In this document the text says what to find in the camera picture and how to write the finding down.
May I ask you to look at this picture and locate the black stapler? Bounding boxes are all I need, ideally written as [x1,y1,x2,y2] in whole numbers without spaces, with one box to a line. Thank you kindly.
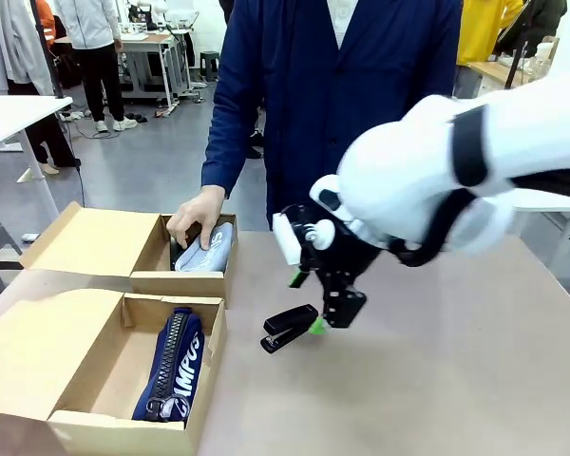
[259,303,320,355]

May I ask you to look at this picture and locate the person in dark jacket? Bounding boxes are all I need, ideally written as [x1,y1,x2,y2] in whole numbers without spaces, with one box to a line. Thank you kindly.
[496,0,569,58]

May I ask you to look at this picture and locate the grey zipper pencil case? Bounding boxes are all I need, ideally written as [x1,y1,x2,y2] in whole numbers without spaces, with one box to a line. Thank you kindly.
[173,223,235,275]

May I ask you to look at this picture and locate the white table with metal frame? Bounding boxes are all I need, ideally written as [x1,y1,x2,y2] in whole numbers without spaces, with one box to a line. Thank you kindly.
[506,188,570,289]

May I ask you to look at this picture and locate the wooden counter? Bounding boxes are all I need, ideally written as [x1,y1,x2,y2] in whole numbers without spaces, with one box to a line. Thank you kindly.
[468,59,548,97]

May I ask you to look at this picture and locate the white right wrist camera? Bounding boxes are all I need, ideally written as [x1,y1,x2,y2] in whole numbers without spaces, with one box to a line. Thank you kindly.
[272,212,303,266]

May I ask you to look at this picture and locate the green plastic stool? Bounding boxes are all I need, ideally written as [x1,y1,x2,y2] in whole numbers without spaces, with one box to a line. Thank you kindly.
[199,49,220,83]

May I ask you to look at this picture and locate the wooden top workbench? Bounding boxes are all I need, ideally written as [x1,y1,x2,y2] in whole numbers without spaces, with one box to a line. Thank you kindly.
[54,27,195,111]

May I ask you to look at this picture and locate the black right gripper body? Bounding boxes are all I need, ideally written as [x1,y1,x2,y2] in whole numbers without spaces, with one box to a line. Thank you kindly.
[284,203,384,296]

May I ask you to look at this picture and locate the person's right forearm navy sleeve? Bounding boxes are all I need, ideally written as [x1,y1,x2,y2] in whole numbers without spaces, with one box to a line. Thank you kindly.
[201,94,263,200]

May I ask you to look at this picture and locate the person in orange top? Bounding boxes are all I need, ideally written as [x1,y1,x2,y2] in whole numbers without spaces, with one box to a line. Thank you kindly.
[34,0,57,49]

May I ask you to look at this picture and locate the navy zipper pencil case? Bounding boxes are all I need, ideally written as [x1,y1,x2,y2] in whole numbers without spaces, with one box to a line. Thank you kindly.
[131,307,206,424]

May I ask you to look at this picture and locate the person in yellow jacket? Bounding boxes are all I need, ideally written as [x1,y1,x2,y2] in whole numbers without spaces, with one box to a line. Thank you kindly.
[453,0,524,100]

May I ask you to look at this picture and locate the large brown cardboard box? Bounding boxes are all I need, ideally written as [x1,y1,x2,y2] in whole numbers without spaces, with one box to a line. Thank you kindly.
[0,287,228,456]

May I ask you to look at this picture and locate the black right arm cable sleeve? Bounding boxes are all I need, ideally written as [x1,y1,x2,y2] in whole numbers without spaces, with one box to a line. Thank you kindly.
[389,106,570,268]

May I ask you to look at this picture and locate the person in grey coat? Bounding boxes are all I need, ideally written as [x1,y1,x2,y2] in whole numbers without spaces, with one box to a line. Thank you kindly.
[0,0,83,176]

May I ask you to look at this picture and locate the person's right hand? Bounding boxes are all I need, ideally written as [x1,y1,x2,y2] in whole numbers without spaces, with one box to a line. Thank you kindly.
[165,184,227,251]

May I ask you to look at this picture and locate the shallow brown cardboard box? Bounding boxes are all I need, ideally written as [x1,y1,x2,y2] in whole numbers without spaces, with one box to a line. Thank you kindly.
[19,200,239,311]

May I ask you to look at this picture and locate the person in navy coat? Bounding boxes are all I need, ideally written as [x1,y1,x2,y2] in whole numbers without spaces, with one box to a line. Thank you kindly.
[201,0,465,234]

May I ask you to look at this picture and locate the person white jacket black trousers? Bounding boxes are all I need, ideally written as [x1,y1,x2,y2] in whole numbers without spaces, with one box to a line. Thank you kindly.
[53,0,139,133]

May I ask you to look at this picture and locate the white side table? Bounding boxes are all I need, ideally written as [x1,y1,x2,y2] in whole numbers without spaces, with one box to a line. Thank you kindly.
[0,94,75,220]

